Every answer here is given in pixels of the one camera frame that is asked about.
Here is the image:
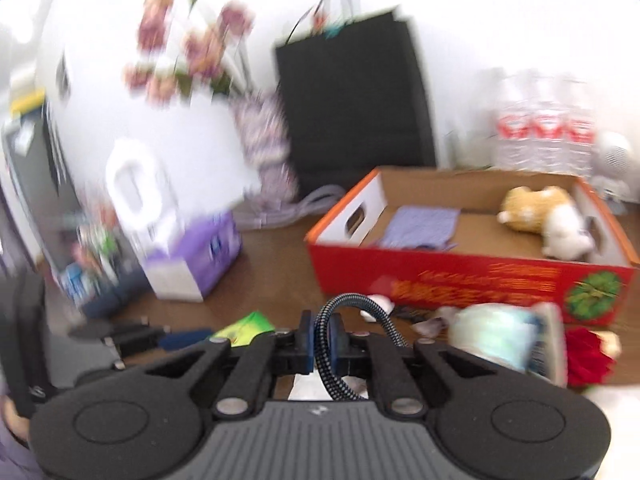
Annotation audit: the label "mint green bath sponge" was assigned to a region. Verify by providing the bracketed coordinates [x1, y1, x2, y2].
[448, 304, 539, 372]

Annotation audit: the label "water bottle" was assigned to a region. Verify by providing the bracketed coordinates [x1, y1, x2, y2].
[560, 78, 598, 179]
[494, 72, 532, 170]
[528, 74, 566, 174]

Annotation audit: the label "purple cloth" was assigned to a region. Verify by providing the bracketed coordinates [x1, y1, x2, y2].
[378, 206, 460, 252]

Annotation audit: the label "purple white vase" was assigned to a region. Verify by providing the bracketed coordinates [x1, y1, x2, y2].
[231, 92, 297, 203]

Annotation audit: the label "red cardboard box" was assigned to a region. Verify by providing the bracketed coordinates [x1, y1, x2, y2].
[305, 167, 639, 326]

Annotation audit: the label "middle water bottle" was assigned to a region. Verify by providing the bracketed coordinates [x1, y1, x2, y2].
[528, 74, 566, 174]

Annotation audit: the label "black braided cable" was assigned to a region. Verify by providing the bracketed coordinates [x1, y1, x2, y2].
[313, 292, 414, 402]

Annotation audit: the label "left water bottle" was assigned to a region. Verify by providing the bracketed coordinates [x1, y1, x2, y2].
[494, 72, 532, 170]

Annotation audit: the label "right water bottle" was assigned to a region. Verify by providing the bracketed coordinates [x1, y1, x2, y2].
[560, 78, 598, 179]

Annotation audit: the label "red rose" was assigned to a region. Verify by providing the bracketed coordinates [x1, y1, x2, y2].
[565, 327, 622, 389]

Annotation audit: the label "purple tissue box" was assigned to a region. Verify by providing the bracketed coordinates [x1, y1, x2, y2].
[141, 211, 242, 302]

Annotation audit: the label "blue patterned packet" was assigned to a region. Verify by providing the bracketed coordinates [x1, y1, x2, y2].
[526, 302, 567, 388]

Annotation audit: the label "yellow white plush toy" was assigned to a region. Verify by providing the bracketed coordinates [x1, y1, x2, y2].
[497, 186, 594, 261]

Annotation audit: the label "white robot speaker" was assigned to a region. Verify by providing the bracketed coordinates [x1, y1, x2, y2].
[591, 144, 632, 202]

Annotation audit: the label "dried pink flowers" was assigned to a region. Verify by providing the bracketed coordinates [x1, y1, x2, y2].
[124, 0, 255, 106]

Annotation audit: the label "green packet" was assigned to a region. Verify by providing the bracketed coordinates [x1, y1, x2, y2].
[210, 312, 274, 347]

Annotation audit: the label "black paper bag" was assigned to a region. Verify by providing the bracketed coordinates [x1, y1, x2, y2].
[274, 0, 437, 194]

